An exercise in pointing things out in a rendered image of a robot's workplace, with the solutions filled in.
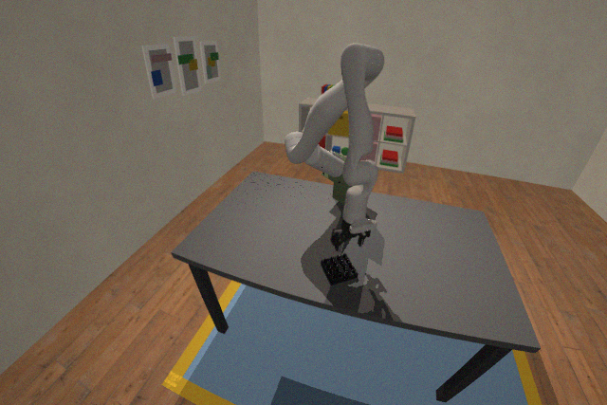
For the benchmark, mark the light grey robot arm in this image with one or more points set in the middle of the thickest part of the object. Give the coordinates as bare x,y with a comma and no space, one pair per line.
357,61

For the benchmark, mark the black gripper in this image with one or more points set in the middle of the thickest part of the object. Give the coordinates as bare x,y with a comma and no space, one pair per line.
338,238

